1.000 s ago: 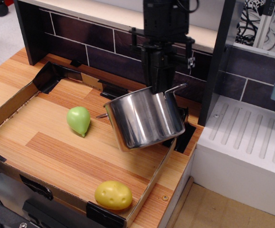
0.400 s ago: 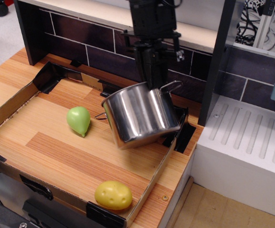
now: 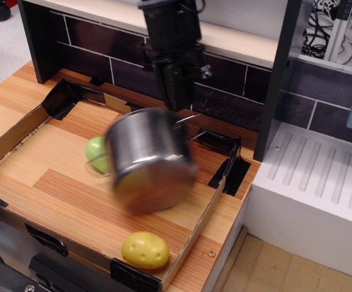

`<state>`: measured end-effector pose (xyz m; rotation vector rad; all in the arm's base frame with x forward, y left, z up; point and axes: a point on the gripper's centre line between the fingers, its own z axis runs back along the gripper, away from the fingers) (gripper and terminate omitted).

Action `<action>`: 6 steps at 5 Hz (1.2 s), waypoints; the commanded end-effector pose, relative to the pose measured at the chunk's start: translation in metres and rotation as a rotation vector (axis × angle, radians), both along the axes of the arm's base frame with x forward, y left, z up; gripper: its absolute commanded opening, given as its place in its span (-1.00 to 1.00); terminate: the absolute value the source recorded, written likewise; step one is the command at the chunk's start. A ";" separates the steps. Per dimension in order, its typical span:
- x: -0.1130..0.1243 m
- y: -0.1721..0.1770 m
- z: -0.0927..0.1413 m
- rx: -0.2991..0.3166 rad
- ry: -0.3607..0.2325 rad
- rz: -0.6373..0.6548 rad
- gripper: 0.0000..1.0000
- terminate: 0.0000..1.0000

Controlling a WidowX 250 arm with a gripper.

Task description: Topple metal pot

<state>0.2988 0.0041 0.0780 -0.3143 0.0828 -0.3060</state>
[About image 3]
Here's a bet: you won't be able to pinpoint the aluminium frame post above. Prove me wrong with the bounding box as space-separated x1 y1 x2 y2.
324 0 352 63

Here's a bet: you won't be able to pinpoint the dark tiled backsplash shelf unit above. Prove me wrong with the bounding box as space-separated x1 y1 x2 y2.
18 1 352 160

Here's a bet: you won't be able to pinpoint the cardboard fence with black tape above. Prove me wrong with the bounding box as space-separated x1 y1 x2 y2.
0 76 258 291

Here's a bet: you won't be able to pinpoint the black chair caster wheel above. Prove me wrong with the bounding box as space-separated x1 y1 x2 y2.
0 0 11 21

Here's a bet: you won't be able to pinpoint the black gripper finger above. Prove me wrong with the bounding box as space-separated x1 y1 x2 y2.
171 64 194 111
153 63 178 105

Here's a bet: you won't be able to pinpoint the brass screw in counter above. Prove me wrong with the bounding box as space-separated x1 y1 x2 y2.
207 250 216 257

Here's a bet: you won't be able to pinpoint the tangled black cables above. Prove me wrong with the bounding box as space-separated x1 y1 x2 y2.
300 0 352 65

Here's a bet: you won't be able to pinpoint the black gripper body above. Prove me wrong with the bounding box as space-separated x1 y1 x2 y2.
137 1 212 81

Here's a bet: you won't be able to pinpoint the yellow plastic potato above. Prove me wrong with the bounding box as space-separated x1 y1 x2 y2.
121 231 170 269

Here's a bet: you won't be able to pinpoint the white ridged drainboard sink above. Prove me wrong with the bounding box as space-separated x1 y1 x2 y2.
245 123 352 276

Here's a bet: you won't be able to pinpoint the stainless steel pot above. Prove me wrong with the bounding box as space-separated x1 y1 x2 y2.
102 108 198 214

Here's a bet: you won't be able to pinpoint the green plastic pear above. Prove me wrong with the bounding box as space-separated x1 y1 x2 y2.
85 136 109 175

